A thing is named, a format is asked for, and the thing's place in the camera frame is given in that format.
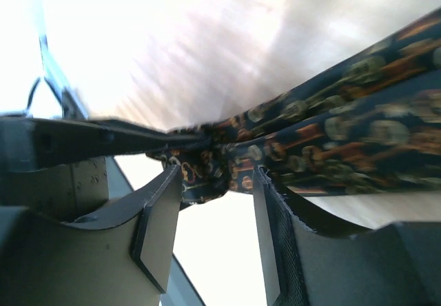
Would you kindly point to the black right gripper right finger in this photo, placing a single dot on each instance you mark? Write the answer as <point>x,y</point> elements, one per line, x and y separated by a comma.
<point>312,257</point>

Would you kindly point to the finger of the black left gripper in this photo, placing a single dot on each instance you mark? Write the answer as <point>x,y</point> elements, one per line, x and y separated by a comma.
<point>29,144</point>

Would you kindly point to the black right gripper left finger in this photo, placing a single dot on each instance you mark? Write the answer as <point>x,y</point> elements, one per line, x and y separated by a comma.
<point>120,254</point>

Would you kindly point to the black tie with gold keys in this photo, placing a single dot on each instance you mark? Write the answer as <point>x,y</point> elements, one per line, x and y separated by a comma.
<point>368,125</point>

